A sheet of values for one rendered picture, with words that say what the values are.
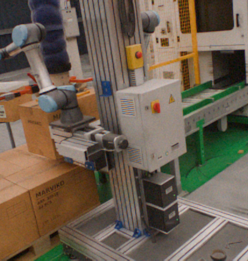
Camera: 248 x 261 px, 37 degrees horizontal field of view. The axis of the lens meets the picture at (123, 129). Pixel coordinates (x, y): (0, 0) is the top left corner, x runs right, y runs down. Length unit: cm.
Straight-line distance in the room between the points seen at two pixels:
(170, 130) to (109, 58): 56
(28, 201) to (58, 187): 26
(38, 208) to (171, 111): 128
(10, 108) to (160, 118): 263
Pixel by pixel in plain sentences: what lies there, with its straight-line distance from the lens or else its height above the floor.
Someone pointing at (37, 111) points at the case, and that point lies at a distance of 285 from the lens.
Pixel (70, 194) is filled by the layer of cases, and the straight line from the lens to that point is 302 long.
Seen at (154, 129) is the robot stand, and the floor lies 100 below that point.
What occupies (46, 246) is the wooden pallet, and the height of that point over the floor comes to 5.
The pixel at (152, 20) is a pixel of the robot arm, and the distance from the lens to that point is 259.
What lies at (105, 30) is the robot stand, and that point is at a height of 157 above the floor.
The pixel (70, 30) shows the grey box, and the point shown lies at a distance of 422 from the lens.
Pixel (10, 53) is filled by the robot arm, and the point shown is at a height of 150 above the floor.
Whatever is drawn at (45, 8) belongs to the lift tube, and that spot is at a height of 176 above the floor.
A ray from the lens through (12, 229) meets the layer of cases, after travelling 283.
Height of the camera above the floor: 167
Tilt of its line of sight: 18 degrees down
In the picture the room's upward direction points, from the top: 9 degrees counter-clockwise
